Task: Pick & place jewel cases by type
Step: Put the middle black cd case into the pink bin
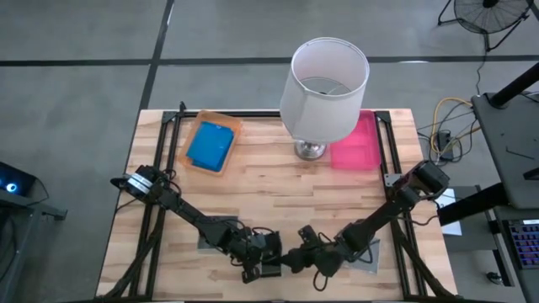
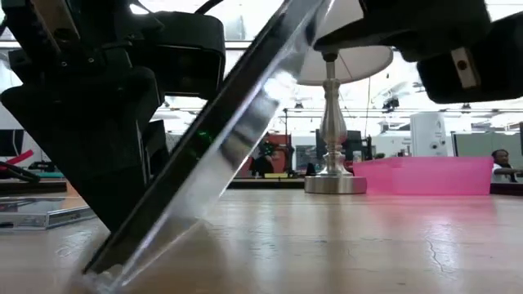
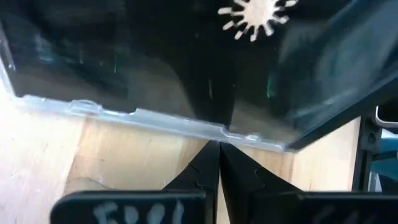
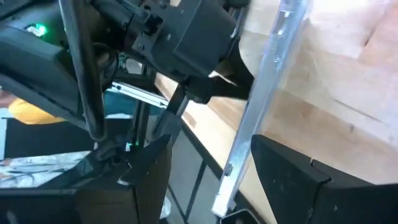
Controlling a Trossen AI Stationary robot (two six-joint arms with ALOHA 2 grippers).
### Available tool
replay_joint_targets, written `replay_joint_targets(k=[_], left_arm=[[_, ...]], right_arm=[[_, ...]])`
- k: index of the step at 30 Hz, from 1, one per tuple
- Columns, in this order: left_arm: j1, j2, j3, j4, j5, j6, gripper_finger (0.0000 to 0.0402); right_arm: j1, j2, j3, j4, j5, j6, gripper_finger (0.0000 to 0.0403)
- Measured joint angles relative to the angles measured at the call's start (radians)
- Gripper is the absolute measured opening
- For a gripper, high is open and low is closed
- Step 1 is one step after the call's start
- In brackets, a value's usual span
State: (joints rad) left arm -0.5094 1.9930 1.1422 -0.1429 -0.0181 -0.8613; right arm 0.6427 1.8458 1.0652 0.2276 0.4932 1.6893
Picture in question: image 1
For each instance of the backlit keyboard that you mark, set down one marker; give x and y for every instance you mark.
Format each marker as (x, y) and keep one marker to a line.
(526, 246)

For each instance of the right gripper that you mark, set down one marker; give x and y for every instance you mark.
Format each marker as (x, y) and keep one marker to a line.
(337, 244)

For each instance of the black computer mouse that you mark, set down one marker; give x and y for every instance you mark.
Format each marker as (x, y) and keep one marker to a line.
(493, 278)

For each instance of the grey desk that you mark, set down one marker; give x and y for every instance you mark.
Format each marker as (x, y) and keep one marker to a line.
(501, 252)

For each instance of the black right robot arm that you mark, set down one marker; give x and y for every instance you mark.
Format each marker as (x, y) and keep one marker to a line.
(387, 210)

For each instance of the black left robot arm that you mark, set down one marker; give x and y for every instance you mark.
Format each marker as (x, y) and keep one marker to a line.
(181, 206)

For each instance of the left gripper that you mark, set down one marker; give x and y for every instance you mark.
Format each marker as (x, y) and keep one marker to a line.
(248, 248)

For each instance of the computer case blue light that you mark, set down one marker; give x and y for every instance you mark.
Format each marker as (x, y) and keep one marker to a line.
(17, 181)

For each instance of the grey jewel case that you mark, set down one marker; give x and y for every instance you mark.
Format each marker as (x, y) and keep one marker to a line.
(372, 256)

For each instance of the black desk leg beam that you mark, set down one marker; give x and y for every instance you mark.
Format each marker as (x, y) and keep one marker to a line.
(471, 206)

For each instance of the blue plastic disc case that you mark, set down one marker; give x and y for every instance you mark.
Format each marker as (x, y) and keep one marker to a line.
(202, 165)
(212, 143)

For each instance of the orange translucent plastic bin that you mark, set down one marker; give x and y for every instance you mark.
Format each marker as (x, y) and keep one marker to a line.
(210, 118)

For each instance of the black diagonal stand pole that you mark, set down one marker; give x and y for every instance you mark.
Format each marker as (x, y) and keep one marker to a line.
(518, 84)

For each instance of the black desk top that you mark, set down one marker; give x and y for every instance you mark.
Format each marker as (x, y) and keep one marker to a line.
(513, 160)

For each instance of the white shade silver table lamp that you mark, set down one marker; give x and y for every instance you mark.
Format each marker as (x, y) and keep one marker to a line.
(324, 105)

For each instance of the black floor fan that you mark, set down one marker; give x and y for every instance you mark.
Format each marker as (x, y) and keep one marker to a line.
(490, 17)

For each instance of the pink translucent plastic bin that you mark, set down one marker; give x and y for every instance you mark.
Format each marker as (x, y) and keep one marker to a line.
(355, 149)

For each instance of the black power strip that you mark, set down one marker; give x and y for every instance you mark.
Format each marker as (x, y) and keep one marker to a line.
(444, 141)

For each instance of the clear jewel case black tray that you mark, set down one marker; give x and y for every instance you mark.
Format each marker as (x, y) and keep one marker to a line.
(229, 221)

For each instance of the black aluminium table frame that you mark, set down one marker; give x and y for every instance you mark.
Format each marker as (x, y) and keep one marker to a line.
(252, 113)

